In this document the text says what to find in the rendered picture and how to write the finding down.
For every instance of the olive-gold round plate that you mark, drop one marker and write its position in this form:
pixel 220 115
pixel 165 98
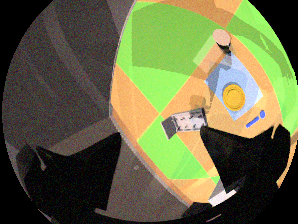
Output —
pixel 233 97

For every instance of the beige cylinder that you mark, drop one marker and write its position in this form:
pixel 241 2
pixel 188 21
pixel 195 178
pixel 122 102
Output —
pixel 222 39

